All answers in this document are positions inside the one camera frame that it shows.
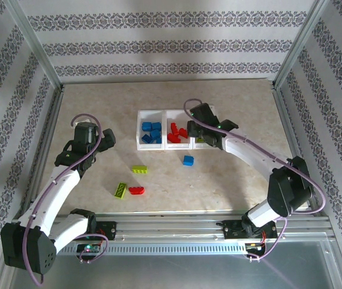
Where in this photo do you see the clear three-compartment plastic container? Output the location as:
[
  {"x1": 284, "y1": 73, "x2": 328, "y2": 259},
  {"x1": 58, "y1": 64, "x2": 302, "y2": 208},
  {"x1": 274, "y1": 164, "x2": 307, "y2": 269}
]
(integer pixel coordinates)
[{"x1": 136, "y1": 108, "x2": 222, "y2": 151}]

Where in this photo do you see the left controller board with lights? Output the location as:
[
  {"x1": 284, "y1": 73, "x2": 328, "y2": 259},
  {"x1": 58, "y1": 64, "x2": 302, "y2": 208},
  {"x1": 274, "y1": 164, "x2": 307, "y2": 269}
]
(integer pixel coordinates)
[{"x1": 76, "y1": 243, "x2": 102, "y2": 254}]

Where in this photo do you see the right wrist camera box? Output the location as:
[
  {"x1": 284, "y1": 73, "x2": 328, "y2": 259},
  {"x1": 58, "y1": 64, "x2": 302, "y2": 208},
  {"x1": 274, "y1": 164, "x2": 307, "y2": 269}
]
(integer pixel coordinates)
[{"x1": 190, "y1": 102, "x2": 220, "y2": 127}]

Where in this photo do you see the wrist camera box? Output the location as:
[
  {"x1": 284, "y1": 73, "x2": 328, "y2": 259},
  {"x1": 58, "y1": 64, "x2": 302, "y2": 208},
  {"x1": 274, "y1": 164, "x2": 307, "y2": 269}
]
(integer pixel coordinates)
[
  {"x1": 73, "y1": 122, "x2": 99, "y2": 146},
  {"x1": 190, "y1": 102, "x2": 220, "y2": 127}
]

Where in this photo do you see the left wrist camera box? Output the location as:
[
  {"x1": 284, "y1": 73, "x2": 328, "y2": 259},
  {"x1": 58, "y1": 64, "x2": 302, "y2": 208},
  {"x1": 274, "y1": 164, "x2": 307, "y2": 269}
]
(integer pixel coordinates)
[{"x1": 73, "y1": 122, "x2": 99, "y2": 146}]

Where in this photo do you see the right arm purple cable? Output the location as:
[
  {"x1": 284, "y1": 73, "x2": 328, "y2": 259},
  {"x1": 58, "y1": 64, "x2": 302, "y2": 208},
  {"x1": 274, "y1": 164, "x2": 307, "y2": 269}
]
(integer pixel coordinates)
[{"x1": 184, "y1": 98, "x2": 326, "y2": 262}]

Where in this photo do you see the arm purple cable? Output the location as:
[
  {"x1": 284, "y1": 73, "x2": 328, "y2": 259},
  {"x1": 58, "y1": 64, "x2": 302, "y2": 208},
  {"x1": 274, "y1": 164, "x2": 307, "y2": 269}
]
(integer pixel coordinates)
[
  {"x1": 22, "y1": 113, "x2": 109, "y2": 287},
  {"x1": 184, "y1": 98, "x2": 326, "y2": 262}
]

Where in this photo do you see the aluminium side rail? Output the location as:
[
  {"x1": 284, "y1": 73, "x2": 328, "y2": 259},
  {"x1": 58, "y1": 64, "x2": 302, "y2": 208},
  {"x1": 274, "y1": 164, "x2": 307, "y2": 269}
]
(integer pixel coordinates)
[
  {"x1": 20, "y1": 84, "x2": 66, "y2": 219},
  {"x1": 270, "y1": 79, "x2": 325, "y2": 217}
]

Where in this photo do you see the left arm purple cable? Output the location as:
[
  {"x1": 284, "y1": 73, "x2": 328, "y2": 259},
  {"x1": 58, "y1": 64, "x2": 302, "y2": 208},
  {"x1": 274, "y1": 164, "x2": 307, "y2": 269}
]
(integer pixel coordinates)
[{"x1": 22, "y1": 113, "x2": 109, "y2": 287}]

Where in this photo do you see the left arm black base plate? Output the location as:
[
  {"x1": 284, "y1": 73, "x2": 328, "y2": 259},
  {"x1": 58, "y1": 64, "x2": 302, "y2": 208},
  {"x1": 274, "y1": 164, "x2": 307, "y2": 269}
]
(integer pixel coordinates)
[{"x1": 62, "y1": 220, "x2": 117, "y2": 241}]

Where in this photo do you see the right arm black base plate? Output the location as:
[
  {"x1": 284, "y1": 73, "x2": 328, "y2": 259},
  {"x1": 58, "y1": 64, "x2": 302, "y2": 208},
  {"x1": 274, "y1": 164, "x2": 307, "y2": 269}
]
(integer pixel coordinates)
[{"x1": 222, "y1": 219, "x2": 279, "y2": 240}]

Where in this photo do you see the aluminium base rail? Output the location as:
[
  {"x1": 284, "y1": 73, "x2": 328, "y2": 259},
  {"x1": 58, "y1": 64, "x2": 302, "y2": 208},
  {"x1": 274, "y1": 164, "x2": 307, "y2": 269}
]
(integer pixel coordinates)
[{"x1": 7, "y1": 212, "x2": 336, "y2": 243}]

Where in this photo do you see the aluminium frame post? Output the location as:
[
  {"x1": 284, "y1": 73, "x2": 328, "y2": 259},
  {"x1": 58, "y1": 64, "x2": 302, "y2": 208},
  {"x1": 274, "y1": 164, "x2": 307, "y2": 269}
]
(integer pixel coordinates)
[
  {"x1": 4, "y1": 0, "x2": 65, "y2": 91},
  {"x1": 272, "y1": 0, "x2": 331, "y2": 90}
]

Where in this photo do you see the slotted metal cable duct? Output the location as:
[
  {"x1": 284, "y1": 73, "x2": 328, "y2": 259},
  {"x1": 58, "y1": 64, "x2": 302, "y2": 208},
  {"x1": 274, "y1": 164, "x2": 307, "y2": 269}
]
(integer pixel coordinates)
[{"x1": 56, "y1": 244, "x2": 250, "y2": 256}]

